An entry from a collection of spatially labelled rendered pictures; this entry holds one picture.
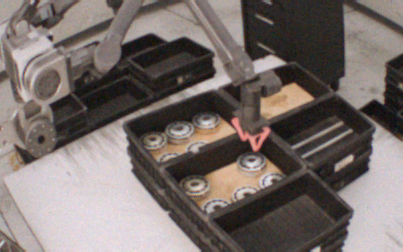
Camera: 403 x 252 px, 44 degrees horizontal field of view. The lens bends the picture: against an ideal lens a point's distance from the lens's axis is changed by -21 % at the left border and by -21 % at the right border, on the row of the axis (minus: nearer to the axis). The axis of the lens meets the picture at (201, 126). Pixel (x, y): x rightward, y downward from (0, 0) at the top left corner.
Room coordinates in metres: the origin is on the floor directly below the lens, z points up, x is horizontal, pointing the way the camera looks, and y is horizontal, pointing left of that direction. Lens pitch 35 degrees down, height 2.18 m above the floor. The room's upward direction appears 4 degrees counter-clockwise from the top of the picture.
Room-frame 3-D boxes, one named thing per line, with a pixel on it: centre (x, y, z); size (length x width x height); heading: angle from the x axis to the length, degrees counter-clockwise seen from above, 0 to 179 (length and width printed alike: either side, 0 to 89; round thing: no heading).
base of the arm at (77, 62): (1.39, 0.33, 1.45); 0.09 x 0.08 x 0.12; 33
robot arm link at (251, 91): (1.49, -0.15, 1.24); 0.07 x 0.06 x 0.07; 122
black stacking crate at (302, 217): (1.28, -0.24, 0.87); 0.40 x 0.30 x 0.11; 118
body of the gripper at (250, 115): (1.49, -0.14, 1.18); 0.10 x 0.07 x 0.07; 28
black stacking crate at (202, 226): (1.54, -0.10, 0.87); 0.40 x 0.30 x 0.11; 118
